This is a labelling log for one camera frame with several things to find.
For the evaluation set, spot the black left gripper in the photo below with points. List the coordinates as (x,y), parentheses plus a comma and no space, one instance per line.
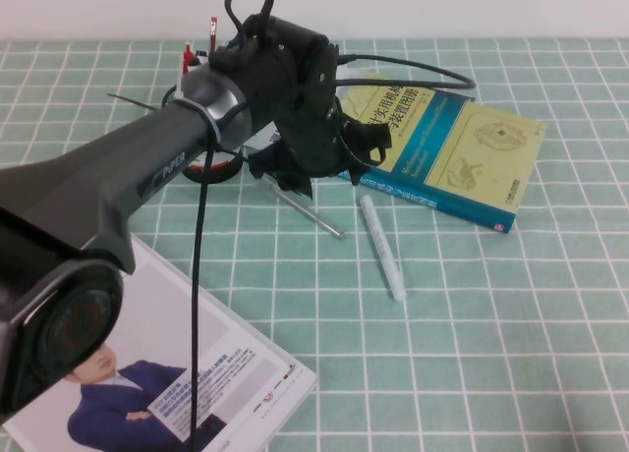
(295,88)

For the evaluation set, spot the red pencil with eraser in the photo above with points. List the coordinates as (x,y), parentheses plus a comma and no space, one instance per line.
(213,32)

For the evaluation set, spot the green checked tablecloth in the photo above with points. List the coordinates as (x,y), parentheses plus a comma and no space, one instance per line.
(442,324)

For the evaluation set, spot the black mesh pen holder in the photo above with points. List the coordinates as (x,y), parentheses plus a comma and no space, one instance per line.
(228,171)

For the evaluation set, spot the white pen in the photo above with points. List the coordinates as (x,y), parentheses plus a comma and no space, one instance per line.
(382,248)

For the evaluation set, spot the magazine with man portrait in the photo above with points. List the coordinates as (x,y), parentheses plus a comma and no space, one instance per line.
(236,354)

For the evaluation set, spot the white magazine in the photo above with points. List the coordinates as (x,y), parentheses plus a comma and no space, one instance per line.
(157,255)

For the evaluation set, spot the silver metal pen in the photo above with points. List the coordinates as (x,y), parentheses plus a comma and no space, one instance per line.
(319,220)

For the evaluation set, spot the thin red pen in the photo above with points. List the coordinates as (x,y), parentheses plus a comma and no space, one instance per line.
(187,59)

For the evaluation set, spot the yellow and teal book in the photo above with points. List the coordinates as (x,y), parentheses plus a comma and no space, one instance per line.
(467,152)

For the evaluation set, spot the white marker with black cap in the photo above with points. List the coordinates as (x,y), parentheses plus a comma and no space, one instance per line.
(201,58)

